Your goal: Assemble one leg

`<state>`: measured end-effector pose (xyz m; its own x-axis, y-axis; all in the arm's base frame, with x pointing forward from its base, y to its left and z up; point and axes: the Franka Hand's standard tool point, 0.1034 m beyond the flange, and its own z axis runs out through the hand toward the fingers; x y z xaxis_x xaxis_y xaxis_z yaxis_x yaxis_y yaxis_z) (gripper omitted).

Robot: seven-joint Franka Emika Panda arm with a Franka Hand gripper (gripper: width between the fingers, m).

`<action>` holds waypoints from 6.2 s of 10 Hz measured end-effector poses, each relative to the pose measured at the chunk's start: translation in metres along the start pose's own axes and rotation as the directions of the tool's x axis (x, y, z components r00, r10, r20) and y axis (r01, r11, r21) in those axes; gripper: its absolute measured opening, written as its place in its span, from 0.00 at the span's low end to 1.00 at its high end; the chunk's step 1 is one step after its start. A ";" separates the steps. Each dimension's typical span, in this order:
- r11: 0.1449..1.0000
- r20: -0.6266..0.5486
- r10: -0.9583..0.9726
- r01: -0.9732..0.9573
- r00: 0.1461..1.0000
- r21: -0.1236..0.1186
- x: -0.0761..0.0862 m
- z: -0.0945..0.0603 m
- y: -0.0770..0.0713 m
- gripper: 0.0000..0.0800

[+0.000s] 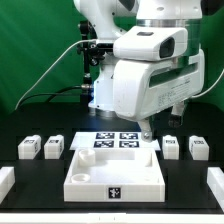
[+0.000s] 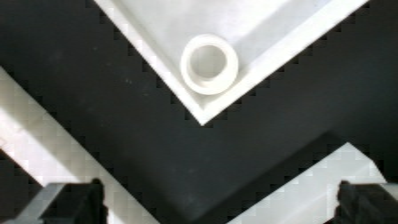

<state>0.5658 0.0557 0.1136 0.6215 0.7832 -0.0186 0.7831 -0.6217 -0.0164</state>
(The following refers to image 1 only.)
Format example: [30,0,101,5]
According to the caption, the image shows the white front rail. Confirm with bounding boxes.
[0,213,224,224]

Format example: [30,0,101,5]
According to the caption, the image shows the white cable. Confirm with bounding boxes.
[14,39,98,111]

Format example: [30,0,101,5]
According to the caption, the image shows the white obstacle block left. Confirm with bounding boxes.
[0,167,15,204]

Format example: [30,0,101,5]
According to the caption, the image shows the white obstacle block right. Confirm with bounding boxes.
[207,167,224,212]

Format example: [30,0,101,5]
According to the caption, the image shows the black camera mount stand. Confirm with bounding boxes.
[77,20,104,103]

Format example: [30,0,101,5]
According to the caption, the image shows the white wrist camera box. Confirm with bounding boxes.
[113,26,188,61]

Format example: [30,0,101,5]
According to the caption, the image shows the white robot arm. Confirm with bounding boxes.
[73,0,224,142]

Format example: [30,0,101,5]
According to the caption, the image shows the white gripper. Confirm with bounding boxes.
[113,50,205,142]

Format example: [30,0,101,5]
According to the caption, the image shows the grey camera on stand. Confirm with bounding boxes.
[96,40,113,52]

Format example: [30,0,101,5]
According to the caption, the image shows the white obstacle block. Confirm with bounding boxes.
[207,167,224,212]
[0,167,15,204]

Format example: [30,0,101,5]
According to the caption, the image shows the white square tabletop part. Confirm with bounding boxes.
[64,148,165,202]

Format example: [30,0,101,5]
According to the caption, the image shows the white marker sheet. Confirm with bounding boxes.
[70,132,160,151]

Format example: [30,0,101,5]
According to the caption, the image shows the black cable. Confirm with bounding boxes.
[19,84,94,108]

